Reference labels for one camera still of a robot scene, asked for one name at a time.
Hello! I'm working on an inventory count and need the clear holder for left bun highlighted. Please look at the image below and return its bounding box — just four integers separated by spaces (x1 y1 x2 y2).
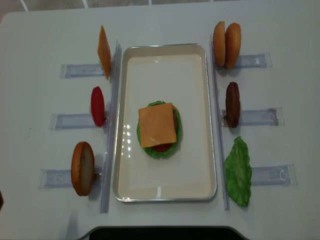
37 168 104 190

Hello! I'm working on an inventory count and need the clear holder for tomato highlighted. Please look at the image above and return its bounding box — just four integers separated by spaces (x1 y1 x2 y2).
49 113 97 130

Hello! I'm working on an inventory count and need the plain bun half right rear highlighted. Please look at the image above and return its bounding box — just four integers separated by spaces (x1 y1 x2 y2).
212 21 226 67

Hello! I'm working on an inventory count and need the standing brown meat patty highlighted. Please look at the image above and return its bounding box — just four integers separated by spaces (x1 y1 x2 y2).
225 82 241 128

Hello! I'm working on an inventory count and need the cheese slice on burger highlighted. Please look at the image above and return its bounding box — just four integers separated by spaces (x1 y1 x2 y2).
138 103 177 148

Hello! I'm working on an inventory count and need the clear holder for cheese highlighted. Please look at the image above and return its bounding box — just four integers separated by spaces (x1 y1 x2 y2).
59 63 105 79

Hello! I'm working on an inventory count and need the clear holder for patty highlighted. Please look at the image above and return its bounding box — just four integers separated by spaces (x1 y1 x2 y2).
238 107 285 126

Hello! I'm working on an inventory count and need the clear holder for buns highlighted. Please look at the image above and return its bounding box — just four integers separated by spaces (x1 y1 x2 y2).
214 52 273 71

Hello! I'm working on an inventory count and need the clear long rail left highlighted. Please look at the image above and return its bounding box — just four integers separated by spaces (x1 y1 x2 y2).
100 42 122 214

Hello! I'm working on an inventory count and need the standing red tomato slice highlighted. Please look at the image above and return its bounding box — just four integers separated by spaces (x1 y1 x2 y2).
90 86 106 127

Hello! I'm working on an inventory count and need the lettuce leaf in burger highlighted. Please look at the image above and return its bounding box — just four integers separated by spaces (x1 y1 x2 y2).
136 100 182 159

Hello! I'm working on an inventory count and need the clear holder for lettuce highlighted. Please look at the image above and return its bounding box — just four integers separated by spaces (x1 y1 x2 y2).
251 164 297 186

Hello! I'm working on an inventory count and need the standing orange cheese slice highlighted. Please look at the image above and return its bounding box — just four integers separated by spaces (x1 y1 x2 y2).
97 25 112 80

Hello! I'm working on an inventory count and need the clear long rail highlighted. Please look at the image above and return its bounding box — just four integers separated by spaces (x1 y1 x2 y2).
100 42 122 214
210 34 230 211

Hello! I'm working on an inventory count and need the bun half left front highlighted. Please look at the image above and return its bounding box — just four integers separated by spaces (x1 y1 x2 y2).
71 141 95 196

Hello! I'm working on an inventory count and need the clear long rail right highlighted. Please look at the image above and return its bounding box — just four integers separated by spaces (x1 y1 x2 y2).
210 34 230 211

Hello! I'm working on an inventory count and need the white metal tray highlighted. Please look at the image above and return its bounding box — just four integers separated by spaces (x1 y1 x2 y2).
112 43 217 203

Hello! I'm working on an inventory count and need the tomato slice in burger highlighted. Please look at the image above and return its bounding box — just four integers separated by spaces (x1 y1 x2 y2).
151 143 173 152

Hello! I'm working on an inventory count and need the standing green lettuce leaf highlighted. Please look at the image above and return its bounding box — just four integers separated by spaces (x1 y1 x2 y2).
224 136 252 208

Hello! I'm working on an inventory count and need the sesame top bun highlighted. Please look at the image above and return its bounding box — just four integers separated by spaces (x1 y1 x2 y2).
224 23 242 70

